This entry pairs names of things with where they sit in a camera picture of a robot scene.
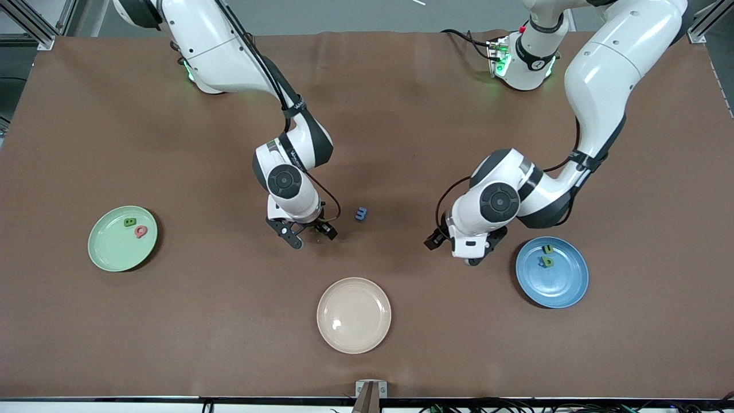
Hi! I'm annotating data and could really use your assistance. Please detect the beige plate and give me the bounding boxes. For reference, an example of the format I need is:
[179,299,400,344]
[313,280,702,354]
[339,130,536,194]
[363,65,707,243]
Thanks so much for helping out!
[317,277,392,354]

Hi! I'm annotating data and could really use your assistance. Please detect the green plate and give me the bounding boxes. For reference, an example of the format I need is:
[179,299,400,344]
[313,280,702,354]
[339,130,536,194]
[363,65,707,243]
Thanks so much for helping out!
[88,205,158,272]

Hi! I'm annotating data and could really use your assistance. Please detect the blue plate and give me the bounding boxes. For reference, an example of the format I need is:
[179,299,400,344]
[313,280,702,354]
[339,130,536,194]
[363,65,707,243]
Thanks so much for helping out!
[515,236,589,309]

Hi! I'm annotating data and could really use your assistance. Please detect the black left arm base cable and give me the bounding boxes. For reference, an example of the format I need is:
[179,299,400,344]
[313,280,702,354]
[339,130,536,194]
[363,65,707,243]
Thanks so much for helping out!
[440,29,495,61]

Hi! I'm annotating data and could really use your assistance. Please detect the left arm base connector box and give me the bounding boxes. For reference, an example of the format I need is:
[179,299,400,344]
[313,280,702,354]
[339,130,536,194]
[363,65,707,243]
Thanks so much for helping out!
[486,36,512,78]

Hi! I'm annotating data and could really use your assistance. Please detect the aluminium frame profile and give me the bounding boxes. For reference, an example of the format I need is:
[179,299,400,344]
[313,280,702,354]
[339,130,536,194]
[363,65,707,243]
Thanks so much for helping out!
[0,0,78,51]
[685,0,724,44]

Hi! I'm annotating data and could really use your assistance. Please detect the left arm wrist camera bar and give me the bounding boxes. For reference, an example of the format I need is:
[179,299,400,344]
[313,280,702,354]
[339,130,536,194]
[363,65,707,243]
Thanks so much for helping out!
[467,227,509,267]

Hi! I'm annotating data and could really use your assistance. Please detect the arm wrist camera bar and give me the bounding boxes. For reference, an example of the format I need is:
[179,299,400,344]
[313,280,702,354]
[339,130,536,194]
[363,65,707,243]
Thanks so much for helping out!
[467,227,509,267]
[266,217,305,251]

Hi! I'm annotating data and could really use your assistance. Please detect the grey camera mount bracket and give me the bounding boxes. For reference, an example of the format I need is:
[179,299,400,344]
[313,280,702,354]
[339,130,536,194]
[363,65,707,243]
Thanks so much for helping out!
[353,380,388,413]

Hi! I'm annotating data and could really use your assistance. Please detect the brown table cover mat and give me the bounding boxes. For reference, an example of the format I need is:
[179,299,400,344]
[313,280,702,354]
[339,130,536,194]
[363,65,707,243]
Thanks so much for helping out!
[0,30,734,398]

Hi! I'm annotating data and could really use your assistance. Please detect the right arm wrist camera bar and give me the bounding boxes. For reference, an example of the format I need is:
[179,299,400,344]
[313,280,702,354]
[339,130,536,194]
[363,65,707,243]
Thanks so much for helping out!
[266,217,305,251]

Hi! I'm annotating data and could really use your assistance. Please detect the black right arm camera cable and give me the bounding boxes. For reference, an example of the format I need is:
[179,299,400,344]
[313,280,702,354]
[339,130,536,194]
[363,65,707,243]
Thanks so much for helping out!
[215,0,342,223]

